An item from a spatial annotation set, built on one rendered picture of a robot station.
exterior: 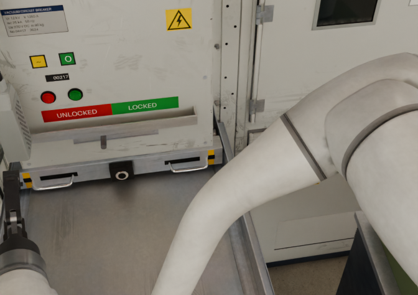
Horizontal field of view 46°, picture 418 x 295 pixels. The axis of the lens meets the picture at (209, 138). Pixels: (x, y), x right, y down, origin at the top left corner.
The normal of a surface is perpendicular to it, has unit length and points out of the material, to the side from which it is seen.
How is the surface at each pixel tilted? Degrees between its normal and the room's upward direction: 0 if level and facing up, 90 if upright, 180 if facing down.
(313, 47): 90
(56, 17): 90
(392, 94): 14
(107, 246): 0
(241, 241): 0
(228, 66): 90
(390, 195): 64
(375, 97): 27
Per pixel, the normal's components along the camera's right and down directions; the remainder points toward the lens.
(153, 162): 0.18, 0.66
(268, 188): -0.03, 0.50
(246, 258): 0.00, -0.74
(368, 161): -0.89, -0.26
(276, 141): -0.58, -0.34
